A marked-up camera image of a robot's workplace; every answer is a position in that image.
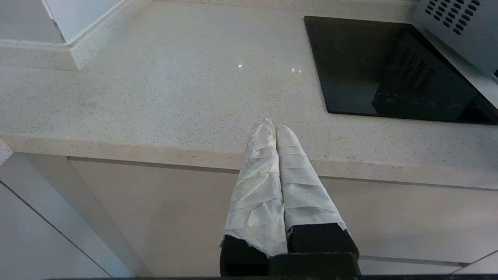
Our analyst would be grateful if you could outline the white low drawer front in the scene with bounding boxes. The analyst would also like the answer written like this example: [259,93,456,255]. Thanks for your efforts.
[358,251,498,275]

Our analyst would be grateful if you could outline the white cabinet corner panel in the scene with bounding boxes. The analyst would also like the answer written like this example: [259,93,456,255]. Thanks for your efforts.
[0,153,151,277]

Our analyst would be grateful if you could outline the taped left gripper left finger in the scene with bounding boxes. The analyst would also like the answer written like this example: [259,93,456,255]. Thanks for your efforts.
[220,119,288,277]

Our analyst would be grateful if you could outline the silver black microwave oven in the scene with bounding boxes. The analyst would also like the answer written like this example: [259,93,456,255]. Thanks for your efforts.
[412,0,498,107]

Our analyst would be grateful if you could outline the white cabinet door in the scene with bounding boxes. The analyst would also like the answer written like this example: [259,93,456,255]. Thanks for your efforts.
[0,182,111,277]

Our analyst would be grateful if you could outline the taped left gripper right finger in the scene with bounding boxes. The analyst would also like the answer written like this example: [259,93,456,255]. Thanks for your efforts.
[275,124,359,254]

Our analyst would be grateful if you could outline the black glass induction cooktop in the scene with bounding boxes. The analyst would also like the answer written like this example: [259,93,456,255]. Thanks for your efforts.
[304,16,498,126]

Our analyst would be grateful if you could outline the white wide cabinet front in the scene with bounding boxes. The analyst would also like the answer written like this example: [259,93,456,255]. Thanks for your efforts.
[69,157,498,269]

